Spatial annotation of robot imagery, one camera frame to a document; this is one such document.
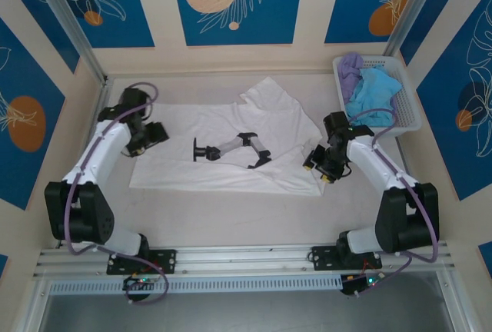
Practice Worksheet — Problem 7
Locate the black controller board with LEDs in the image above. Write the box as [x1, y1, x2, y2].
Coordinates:
[341, 272, 385, 297]
[122, 274, 162, 291]

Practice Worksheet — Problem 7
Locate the light blue t-shirt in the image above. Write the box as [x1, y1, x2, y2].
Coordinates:
[344, 67, 403, 128]

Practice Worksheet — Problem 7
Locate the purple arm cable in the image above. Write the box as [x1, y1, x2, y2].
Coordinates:
[63, 81, 170, 306]
[347, 108, 441, 298]

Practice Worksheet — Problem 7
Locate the long aluminium mounting rail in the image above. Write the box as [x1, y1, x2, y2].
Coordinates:
[32, 241, 458, 277]

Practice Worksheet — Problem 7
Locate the aluminium side rail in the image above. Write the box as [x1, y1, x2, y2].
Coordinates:
[88, 78, 115, 125]

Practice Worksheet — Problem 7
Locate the aluminium frame post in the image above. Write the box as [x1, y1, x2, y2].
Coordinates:
[26, 0, 108, 85]
[384, 0, 439, 58]

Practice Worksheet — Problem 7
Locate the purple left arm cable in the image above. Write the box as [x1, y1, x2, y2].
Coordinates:
[63, 81, 170, 306]

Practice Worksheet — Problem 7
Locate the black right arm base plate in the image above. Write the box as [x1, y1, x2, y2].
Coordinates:
[310, 245, 384, 271]

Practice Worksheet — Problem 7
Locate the grey slotted cable duct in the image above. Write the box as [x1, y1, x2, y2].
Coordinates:
[48, 273, 345, 295]

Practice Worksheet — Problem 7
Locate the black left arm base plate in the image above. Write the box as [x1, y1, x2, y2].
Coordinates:
[106, 249, 178, 275]

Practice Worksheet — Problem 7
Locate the white plastic mesh basket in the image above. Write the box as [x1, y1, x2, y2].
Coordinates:
[332, 55, 424, 138]

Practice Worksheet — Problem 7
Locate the purple t-shirt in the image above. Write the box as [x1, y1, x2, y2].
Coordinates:
[337, 51, 399, 114]

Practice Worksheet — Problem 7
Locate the white t-shirt with robot print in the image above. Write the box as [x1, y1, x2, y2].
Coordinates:
[128, 76, 326, 198]

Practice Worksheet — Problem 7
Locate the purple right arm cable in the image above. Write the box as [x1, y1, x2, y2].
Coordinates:
[347, 108, 441, 298]

